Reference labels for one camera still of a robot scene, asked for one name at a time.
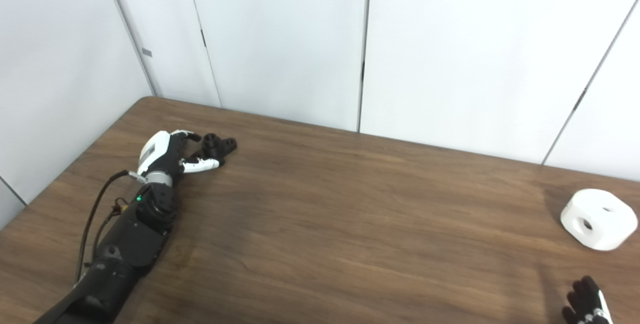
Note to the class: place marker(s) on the black flanged holder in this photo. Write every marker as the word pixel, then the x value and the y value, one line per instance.
pixel 220 147

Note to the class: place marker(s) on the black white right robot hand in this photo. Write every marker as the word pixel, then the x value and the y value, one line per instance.
pixel 587 304

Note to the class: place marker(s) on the round white piece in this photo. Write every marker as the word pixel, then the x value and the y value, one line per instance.
pixel 607 221

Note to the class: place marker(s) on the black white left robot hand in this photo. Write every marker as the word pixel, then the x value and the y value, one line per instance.
pixel 155 151

